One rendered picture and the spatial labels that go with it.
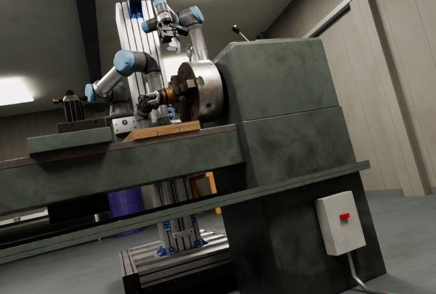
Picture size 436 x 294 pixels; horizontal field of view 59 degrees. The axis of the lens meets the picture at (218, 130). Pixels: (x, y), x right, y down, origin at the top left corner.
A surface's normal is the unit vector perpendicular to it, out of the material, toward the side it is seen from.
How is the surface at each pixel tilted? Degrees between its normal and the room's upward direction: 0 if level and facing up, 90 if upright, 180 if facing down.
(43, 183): 90
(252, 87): 90
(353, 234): 90
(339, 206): 90
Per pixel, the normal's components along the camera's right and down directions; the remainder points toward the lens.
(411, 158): -0.94, 0.18
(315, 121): 0.39, -0.21
